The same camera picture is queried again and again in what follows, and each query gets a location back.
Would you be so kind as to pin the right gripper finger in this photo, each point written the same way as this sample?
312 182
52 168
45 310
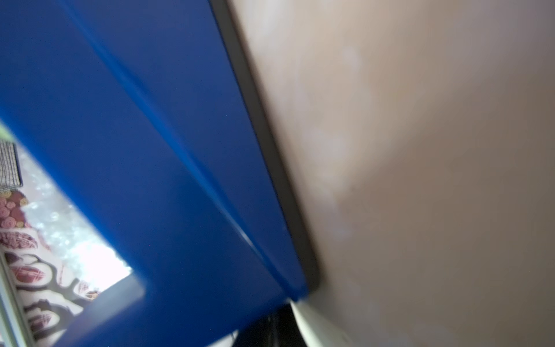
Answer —
279 329

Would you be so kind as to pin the blue tape dispenser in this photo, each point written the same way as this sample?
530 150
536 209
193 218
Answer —
147 116

